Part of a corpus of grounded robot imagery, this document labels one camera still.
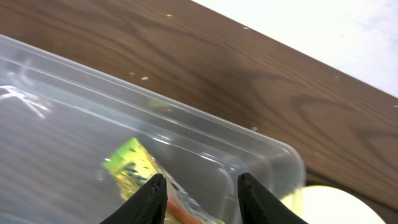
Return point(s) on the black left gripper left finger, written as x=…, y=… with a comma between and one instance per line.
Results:
x=146, y=206

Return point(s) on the yellow plate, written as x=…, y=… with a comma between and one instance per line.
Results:
x=320, y=204

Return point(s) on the green yellow snack wrapper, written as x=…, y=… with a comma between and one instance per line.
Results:
x=132, y=166

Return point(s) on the clear plastic bin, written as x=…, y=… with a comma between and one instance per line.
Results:
x=62, y=124

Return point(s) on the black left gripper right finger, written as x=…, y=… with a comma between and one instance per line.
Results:
x=259, y=206

